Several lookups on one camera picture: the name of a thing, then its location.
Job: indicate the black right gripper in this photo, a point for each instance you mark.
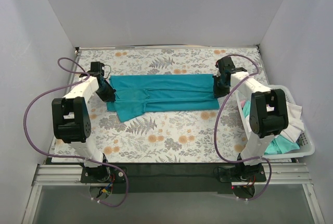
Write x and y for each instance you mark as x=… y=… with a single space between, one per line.
x=219 y=88

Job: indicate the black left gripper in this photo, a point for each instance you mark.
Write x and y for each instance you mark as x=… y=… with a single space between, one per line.
x=107 y=94

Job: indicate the teal t-shirt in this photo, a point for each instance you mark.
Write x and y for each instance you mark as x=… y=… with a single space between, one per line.
x=136 y=95

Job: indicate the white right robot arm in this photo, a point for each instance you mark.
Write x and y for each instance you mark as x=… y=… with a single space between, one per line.
x=268 y=117

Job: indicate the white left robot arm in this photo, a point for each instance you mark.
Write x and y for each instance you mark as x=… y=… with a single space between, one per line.
x=71 y=122

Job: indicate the floral patterned table mat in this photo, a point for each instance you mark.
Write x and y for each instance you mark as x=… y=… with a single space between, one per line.
x=181 y=136

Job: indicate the mint green shirt in basket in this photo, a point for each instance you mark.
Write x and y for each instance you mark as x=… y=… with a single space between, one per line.
x=279 y=145

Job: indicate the white t-shirt in basket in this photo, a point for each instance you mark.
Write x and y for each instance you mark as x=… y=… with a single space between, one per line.
x=296 y=125

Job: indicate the white plastic laundry basket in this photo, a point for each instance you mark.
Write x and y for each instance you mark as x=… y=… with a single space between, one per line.
x=304 y=141

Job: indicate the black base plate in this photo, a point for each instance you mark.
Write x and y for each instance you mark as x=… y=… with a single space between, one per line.
x=236 y=173

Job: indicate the aluminium frame rail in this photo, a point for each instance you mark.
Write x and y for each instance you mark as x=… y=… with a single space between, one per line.
x=72 y=174

